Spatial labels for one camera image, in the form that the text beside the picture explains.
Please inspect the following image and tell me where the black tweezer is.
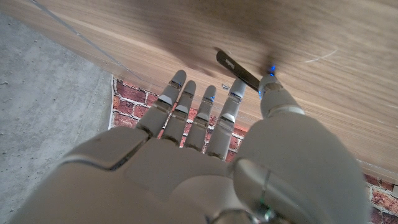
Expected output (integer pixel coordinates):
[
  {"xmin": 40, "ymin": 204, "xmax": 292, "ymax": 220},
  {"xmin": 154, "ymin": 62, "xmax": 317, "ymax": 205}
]
[{"xmin": 215, "ymin": 50, "xmax": 262, "ymax": 92}]

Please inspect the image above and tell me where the red brick print backdrop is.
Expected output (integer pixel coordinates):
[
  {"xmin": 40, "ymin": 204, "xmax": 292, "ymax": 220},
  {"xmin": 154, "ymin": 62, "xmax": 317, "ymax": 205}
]
[{"xmin": 108, "ymin": 77, "xmax": 398, "ymax": 224}]

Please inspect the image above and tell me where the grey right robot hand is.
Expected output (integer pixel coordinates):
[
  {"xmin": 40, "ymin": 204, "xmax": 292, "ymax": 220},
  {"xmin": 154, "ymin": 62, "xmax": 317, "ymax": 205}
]
[{"xmin": 7, "ymin": 69, "xmax": 371, "ymax": 224}]

